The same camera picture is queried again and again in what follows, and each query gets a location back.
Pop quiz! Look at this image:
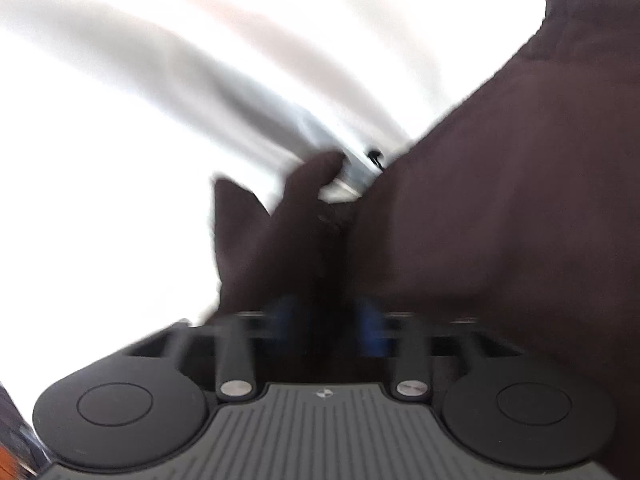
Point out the dark purple jacket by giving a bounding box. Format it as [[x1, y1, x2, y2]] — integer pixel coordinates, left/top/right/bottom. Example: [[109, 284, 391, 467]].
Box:
[[212, 0, 640, 480]]

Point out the white curtain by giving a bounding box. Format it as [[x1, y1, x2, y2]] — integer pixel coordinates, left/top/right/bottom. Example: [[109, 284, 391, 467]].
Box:
[[0, 0, 626, 346]]

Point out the grey metal rail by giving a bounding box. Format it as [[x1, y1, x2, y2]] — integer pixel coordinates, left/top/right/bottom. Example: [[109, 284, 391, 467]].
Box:
[[280, 105, 381, 201]]

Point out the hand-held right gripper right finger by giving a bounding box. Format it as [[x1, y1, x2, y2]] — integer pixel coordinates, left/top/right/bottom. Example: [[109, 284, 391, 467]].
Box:
[[352, 297, 523, 403]]

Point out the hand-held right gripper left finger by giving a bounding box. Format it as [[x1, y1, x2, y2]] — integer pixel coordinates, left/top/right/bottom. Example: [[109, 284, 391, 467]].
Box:
[[122, 296, 302, 403]]

